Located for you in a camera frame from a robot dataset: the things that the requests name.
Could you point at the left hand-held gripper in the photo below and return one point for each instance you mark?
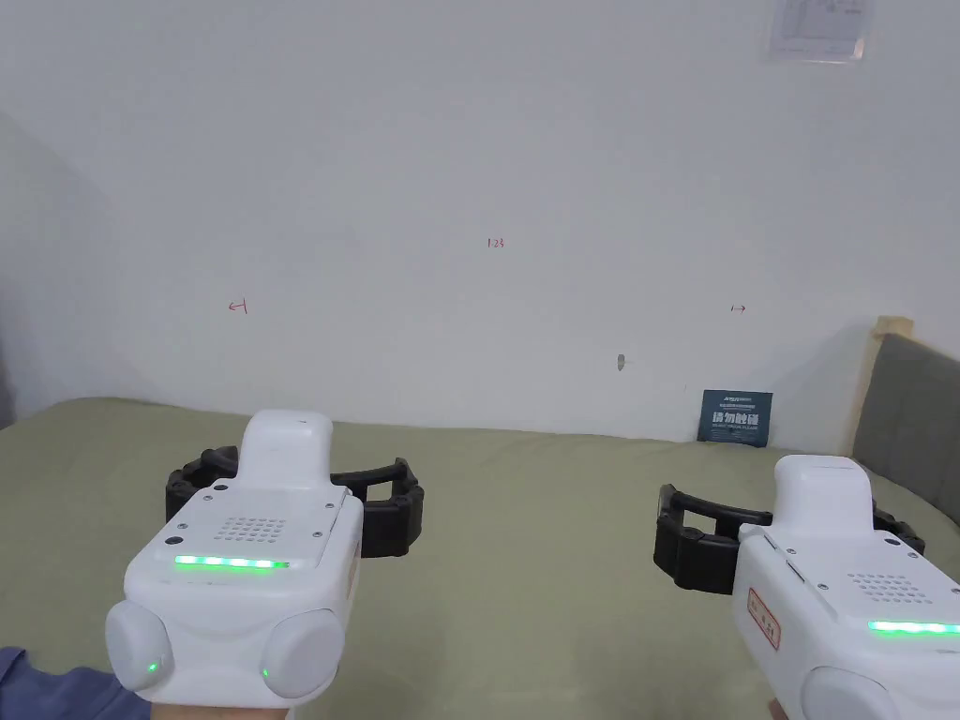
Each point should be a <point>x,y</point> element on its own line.
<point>247,540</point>

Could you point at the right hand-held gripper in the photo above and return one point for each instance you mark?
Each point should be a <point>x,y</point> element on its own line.
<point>847,600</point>

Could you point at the person's left forearm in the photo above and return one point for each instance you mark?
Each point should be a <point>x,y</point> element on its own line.
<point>52,690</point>

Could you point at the person's left hand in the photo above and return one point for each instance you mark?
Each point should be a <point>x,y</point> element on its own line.
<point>202,712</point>

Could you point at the dark blue sign card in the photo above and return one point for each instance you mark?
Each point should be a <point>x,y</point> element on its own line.
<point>735,418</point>

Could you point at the grey padded headboard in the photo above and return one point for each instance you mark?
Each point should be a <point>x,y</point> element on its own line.
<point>911,420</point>

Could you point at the bed with pale green sheet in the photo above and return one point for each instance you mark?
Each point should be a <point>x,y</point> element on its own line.
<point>540,570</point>

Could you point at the white paper sheet on wall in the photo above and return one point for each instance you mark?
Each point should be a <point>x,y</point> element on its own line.
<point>821,28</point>

